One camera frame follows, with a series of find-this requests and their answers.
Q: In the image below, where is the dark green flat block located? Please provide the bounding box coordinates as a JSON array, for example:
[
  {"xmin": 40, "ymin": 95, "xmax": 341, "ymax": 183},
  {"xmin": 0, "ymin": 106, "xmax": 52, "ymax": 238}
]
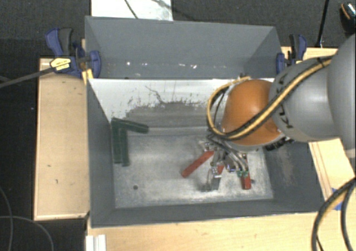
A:
[
  {"xmin": 112, "ymin": 126, "xmax": 123, "ymax": 164},
  {"xmin": 111, "ymin": 117, "xmax": 150, "ymax": 134}
]

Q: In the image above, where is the grey metal bin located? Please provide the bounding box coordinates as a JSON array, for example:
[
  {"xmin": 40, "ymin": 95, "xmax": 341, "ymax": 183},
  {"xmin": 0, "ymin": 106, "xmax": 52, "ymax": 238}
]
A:
[{"xmin": 84, "ymin": 15, "xmax": 325, "ymax": 228}]

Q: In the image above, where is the pale wood board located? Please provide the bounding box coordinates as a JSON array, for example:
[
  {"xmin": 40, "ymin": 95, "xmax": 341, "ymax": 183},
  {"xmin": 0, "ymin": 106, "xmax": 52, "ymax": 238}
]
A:
[{"xmin": 33, "ymin": 55, "xmax": 91, "ymax": 222}]

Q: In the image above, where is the black cylinder on white bracket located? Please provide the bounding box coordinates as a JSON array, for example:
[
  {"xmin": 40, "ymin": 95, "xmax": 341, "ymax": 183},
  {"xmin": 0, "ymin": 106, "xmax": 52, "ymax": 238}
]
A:
[{"xmin": 264, "ymin": 137, "xmax": 293, "ymax": 152}]

